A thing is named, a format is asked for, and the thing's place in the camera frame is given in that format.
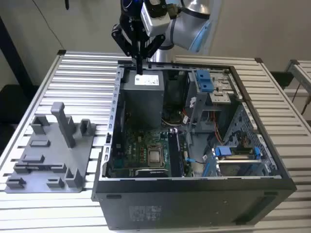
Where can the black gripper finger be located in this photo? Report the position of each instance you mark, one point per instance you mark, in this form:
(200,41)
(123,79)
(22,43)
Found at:
(154,47)
(121,38)

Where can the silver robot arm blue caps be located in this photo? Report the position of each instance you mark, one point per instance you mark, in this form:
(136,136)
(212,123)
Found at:
(184,26)

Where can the black RAM slot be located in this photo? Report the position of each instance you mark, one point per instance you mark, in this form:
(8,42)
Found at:
(175,155)
(172,155)

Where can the grey power supply unit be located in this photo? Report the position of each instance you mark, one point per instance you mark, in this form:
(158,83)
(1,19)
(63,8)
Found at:
(143,104)

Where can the black hanging rod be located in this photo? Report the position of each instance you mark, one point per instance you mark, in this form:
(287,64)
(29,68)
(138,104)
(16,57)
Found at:
(66,4)

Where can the white power connector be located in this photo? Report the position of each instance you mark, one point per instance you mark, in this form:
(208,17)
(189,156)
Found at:
(193,101)

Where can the grey metal disk bay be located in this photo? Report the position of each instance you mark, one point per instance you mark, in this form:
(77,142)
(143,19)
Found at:
(222,97)

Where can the green motherboard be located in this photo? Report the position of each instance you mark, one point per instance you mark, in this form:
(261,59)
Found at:
(136,143)

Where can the silver CPU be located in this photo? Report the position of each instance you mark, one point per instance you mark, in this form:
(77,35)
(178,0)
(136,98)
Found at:
(155,159)

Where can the hard disk in blue carrier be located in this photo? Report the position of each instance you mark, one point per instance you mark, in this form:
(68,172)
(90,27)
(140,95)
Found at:
(223,151)

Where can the black box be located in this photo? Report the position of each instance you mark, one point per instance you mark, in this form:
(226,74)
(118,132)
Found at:
(281,80)

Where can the grey plastic parts rack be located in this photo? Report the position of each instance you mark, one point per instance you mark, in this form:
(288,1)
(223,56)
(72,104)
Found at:
(60,157)

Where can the metal slat side table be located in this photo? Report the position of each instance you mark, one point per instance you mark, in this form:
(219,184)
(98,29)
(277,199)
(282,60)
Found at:
(305,66)

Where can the black PC case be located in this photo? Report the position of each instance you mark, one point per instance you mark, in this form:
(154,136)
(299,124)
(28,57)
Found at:
(170,206)

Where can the blue plastic drive bracket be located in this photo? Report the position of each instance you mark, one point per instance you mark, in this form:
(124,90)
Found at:
(204,80)

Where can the white wall duct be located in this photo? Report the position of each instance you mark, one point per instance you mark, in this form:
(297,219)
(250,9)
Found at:
(216,12)

